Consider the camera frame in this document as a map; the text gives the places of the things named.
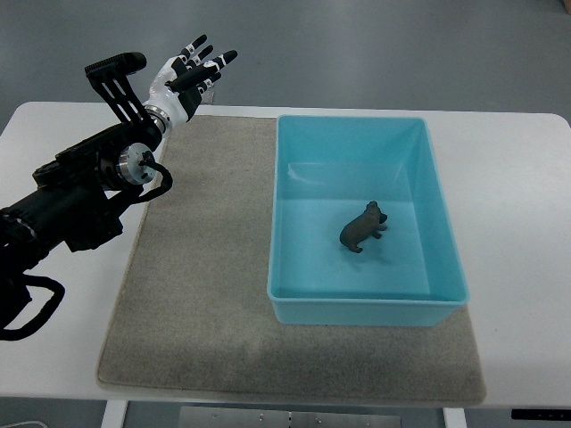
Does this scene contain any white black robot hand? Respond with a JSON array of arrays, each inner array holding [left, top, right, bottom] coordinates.
[[144, 35, 237, 134]]

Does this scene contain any brown hippo toy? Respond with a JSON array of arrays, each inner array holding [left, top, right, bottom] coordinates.
[[339, 201, 388, 253]]

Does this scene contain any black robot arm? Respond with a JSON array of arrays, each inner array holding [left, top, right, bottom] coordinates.
[[1, 53, 173, 342]]

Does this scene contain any blue plastic box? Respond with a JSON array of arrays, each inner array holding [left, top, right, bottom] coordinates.
[[268, 115, 469, 327]]

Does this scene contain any lower metal floor plate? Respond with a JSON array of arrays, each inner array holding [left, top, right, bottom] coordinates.
[[202, 90, 214, 105]]

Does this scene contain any grey felt mat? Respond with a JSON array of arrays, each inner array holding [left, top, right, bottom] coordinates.
[[97, 116, 486, 407]]

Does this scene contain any grey metal table crossbar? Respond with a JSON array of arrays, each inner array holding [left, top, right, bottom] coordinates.
[[178, 407, 402, 428]]

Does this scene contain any left white table leg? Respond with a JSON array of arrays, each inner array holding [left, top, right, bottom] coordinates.
[[100, 399, 128, 428]]

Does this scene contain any white table leg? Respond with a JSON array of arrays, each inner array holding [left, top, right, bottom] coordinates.
[[100, 399, 128, 428], [443, 407, 468, 428]]

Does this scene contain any right white table leg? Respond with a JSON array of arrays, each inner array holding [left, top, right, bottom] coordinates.
[[443, 407, 468, 428]]

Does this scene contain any black desk control panel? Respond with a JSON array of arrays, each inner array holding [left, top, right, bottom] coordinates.
[[510, 408, 571, 422]]

